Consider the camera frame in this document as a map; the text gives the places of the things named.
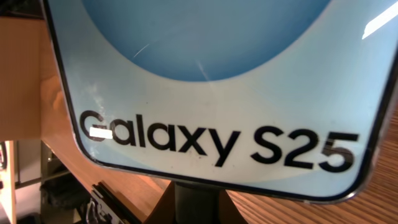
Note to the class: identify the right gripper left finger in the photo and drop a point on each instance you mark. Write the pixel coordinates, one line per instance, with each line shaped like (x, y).
(164, 211)

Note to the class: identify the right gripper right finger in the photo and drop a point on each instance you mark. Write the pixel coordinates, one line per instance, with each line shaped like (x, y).
(227, 211)

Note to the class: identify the blue Galaxy smartphone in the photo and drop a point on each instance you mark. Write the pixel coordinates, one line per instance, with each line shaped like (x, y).
(286, 99)

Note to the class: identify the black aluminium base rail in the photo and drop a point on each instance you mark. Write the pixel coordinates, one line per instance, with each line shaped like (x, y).
(105, 208)

